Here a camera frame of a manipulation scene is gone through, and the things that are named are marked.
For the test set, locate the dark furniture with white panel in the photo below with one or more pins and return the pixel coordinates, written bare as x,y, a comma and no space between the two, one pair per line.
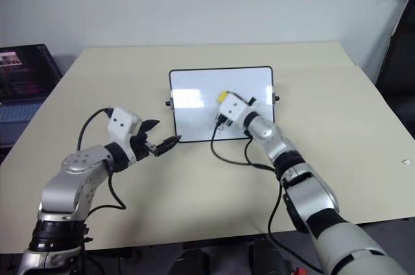
400,61

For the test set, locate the small white scrap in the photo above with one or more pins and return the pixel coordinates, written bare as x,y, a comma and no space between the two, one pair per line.
404,162

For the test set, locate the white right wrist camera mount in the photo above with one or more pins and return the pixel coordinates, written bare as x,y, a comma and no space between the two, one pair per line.
231,109

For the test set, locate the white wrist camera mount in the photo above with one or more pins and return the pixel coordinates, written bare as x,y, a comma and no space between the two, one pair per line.
231,109
121,122

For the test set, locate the yellow whiteboard eraser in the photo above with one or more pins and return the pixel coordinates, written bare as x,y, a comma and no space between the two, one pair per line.
222,96

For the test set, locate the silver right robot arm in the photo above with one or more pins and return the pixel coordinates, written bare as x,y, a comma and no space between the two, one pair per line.
340,239

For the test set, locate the dark rounded shape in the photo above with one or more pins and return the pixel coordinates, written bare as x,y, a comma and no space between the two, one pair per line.
193,262
264,257

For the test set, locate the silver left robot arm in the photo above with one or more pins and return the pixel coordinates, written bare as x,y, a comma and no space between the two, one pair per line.
78,161

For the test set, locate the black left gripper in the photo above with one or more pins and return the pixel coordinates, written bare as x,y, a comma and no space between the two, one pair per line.
138,147

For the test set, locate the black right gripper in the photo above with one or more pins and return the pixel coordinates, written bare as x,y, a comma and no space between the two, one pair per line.
252,100

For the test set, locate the open dark laptop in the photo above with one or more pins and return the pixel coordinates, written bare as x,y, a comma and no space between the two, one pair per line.
22,74

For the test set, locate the small red object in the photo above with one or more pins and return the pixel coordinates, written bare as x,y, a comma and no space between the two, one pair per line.
298,271

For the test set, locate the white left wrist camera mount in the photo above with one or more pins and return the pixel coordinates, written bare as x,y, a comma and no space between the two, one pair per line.
121,122

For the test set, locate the black-framed small whiteboard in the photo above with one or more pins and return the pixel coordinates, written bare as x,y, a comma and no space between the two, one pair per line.
194,93

